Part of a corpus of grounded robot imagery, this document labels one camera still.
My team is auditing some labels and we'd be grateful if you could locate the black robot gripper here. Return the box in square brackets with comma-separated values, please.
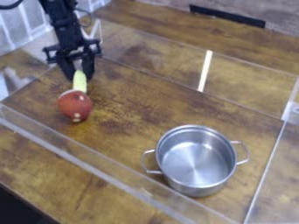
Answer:
[43, 21, 102, 81]

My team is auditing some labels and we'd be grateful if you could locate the green handled metal spoon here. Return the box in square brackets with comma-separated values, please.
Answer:
[72, 70, 88, 93]

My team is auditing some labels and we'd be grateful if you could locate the red toy mushroom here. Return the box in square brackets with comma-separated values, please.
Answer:
[58, 90, 92, 123]

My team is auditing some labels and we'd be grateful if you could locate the stainless steel pot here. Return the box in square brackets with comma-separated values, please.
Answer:
[140, 124, 250, 197]

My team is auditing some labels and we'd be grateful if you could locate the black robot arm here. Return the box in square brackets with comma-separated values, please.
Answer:
[39, 0, 102, 81]

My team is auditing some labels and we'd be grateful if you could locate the black bar on table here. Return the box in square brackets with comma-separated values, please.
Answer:
[190, 4, 267, 28]

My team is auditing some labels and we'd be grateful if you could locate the clear acrylic front barrier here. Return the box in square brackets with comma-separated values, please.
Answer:
[0, 103, 238, 224]

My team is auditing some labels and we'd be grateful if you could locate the clear acrylic barrier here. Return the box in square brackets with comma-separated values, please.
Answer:
[245, 78, 299, 224]
[0, 103, 238, 224]

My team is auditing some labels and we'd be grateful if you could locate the clear acrylic right barrier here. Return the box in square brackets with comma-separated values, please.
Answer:
[245, 78, 299, 224]

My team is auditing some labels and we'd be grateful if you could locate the clear acrylic triangle bracket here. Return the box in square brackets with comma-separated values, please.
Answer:
[80, 19, 103, 43]

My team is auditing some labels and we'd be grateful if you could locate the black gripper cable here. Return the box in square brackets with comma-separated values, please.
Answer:
[74, 7, 96, 29]

